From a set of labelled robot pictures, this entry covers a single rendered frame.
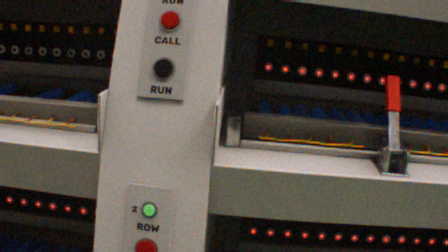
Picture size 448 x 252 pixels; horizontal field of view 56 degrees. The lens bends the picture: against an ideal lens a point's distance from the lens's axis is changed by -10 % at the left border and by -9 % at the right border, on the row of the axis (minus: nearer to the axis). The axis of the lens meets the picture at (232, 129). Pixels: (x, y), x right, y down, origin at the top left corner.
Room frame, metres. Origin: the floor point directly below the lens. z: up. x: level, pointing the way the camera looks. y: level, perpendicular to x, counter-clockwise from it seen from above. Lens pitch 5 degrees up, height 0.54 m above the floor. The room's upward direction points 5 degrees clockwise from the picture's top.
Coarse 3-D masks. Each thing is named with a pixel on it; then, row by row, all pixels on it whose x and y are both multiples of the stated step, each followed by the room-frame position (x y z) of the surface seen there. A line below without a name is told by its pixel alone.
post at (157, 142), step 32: (128, 0) 0.38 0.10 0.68; (224, 0) 0.38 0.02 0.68; (128, 32) 0.38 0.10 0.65; (192, 32) 0.38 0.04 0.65; (224, 32) 0.38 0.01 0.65; (128, 64) 0.38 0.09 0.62; (192, 64) 0.38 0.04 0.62; (224, 64) 0.43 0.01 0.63; (128, 96) 0.38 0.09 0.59; (192, 96) 0.38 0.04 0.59; (128, 128) 0.38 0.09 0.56; (160, 128) 0.38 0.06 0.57; (192, 128) 0.38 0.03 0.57; (128, 160) 0.38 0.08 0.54; (160, 160) 0.38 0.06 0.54; (192, 160) 0.38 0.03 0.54; (192, 192) 0.38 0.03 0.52; (96, 224) 0.38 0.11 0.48; (192, 224) 0.38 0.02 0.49
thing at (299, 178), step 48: (288, 48) 0.53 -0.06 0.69; (336, 48) 0.52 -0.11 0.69; (288, 96) 0.54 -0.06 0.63; (336, 96) 0.54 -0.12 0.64; (384, 96) 0.54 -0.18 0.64; (432, 96) 0.54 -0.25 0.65; (240, 144) 0.43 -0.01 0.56; (288, 144) 0.42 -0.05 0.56; (336, 144) 0.42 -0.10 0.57; (384, 144) 0.39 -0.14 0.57; (432, 144) 0.44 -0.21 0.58; (240, 192) 0.38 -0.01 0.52; (288, 192) 0.38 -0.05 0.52; (336, 192) 0.38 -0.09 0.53; (384, 192) 0.38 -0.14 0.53; (432, 192) 0.37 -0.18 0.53
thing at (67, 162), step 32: (0, 64) 0.55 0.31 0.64; (32, 64) 0.55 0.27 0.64; (64, 64) 0.55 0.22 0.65; (0, 128) 0.41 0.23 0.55; (32, 128) 0.42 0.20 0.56; (0, 160) 0.39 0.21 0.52; (32, 160) 0.38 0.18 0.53; (64, 160) 0.38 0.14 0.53; (96, 160) 0.38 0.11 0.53; (64, 192) 0.39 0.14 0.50; (96, 192) 0.39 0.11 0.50
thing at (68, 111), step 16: (0, 96) 0.43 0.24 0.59; (16, 96) 0.44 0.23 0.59; (0, 112) 0.42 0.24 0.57; (16, 112) 0.43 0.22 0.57; (32, 112) 0.43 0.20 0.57; (48, 112) 0.43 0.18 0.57; (64, 112) 0.43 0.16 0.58; (80, 112) 0.42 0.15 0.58; (96, 112) 0.42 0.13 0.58; (96, 128) 0.43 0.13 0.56
